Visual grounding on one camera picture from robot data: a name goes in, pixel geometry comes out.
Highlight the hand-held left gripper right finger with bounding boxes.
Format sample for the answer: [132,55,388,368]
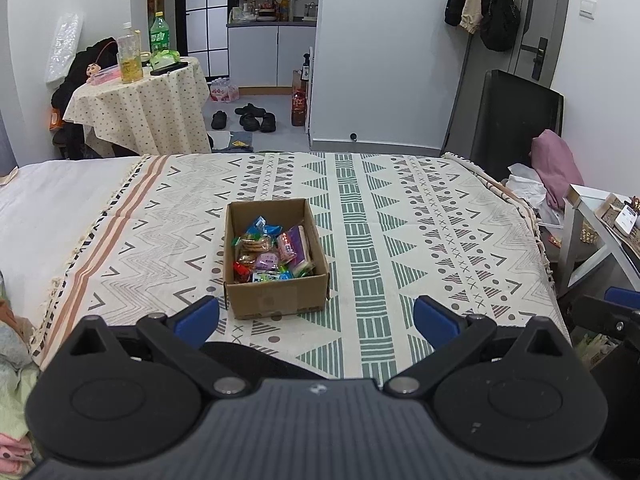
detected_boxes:
[382,295,571,397]

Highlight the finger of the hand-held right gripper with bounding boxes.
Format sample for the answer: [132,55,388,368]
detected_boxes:
[569,287,640,337]

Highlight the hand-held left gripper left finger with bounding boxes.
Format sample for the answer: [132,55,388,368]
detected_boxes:
[65,296,251,398]

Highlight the cardboard box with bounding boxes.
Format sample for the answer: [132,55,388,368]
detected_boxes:
[223,198,331,320]

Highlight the light purple snack packet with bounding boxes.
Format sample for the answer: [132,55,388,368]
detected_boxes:
[254,252,282,274]

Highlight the green-label round cake packet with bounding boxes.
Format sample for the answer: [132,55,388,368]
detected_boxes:
[237,233,279,257]

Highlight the blue green snack packet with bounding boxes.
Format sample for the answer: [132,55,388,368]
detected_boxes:
[247,215,284,237]

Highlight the purple white cake packet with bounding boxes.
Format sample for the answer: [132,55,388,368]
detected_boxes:
[277,225,315,274]

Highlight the white side table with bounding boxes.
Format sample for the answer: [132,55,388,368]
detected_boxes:
[557,183,640,297]

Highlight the white plastic bag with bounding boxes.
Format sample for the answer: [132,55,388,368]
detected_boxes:
[502,162,566,231]

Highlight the pink cloth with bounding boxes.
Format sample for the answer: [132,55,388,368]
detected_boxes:
[529,128,585,211]

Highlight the white bed sheet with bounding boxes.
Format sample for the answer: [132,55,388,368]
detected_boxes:
[0,157,144,332]

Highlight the pale folded clothes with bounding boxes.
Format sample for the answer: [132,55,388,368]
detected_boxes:
[0,270,42,467]

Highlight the table with dotted tablecloth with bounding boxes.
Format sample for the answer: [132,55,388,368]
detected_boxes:
[63,57,211,159]

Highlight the pink bottle pack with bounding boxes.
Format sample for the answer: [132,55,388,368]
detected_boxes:
[208,78,240,104]

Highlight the brown bottle red label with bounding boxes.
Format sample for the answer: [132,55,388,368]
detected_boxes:
[291,69,307,127]

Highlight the flat black device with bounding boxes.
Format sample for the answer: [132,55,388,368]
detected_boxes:
[149,61,190,77]

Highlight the green tissue pack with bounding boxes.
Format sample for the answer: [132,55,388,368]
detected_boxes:
[149,49,181,71]

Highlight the pink box with doll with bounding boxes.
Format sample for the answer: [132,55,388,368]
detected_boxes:
[85,62,122,85]

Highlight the black clothing pile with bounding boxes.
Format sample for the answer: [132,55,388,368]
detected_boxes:
[49,37,119,161]

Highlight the yellow oil bottle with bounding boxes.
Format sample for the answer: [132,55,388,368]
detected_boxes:
[116,22,145,85]

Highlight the white kitchen cabinet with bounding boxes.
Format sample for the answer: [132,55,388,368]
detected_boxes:
[227,23,319,90]

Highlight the green soda bottle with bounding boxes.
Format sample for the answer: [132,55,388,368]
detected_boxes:
[149,11,171,56]

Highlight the bubble wrap roll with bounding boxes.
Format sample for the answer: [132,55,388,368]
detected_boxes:
[44,12,84,86]

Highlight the black grid sliding door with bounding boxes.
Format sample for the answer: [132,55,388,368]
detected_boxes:
[184,0,231,77]

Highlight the hanging black bag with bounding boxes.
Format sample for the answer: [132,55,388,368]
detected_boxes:
[479,0,521,52]

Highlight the door handle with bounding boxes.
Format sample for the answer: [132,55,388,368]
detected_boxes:
[519,35,550,80]

